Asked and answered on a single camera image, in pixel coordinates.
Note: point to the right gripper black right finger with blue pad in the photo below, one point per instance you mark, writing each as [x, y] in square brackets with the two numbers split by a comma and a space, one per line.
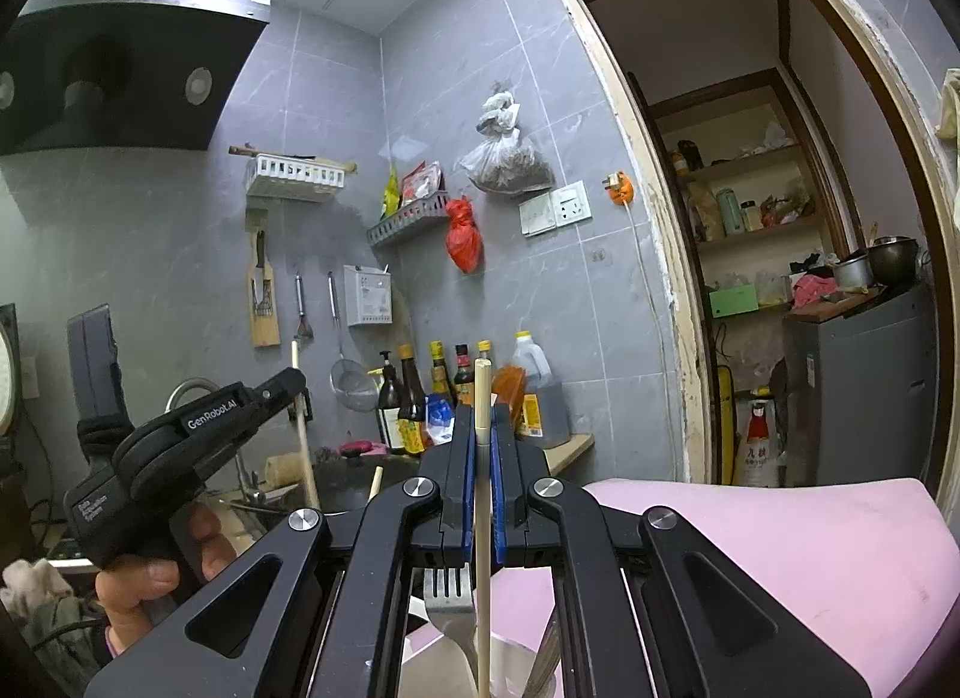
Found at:
[522, 537]

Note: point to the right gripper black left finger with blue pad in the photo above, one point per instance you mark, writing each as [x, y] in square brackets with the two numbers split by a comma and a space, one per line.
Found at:
[444, 538]

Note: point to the light wooden chopstick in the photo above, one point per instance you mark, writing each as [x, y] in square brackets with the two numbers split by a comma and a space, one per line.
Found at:
[482, 520]

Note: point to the person's left hand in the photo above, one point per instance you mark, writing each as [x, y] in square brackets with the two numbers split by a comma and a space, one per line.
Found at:
[131, 581]

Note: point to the large oil jug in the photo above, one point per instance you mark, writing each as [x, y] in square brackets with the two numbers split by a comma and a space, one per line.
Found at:
[544, 419]

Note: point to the chrome sink faucet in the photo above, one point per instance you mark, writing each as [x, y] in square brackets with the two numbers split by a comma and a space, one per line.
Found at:
[222, 446]

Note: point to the dark soy sauce bottle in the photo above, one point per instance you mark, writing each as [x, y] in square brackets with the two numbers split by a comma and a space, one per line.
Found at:
[413, 405]

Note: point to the orange snack packet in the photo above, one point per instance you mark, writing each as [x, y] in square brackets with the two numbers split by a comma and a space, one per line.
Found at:
[509, 387]

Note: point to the hanging mesh strainer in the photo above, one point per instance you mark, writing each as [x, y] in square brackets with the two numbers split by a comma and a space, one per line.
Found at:
[351, 382]

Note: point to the wooden knife board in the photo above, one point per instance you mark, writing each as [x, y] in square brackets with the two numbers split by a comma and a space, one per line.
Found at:
[263, 316]

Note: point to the red plastic bag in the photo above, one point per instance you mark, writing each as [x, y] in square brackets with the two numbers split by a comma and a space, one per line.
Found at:
[463, 240]

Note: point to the green box on shelf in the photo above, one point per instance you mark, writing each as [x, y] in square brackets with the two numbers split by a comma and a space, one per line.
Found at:
[733, 301]

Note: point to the pink floral tablecloth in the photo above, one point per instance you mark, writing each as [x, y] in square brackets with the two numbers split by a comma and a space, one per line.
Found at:
[871, 568]

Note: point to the grey cabinet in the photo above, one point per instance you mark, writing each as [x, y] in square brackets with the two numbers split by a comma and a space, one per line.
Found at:
[861, 393]

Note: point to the clear bag dried goods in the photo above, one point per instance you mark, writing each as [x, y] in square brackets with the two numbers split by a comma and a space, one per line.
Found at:
[504, 162]

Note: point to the wooden pantry shelf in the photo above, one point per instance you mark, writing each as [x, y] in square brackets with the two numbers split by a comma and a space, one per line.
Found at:
[763, 196]

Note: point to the black range hood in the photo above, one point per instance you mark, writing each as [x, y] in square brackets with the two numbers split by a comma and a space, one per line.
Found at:
[123, 73]

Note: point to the white wall box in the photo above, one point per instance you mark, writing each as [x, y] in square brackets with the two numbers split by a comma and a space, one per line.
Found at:
[368, 296]

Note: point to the grey corner wall shelf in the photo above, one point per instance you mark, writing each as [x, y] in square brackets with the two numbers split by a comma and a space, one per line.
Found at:
[409, 221]

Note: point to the white wall socket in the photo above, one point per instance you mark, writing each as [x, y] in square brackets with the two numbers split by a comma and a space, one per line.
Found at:
[556, 209]

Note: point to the white wall rack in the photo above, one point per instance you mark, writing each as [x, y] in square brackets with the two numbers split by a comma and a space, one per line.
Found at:
[289, 177]

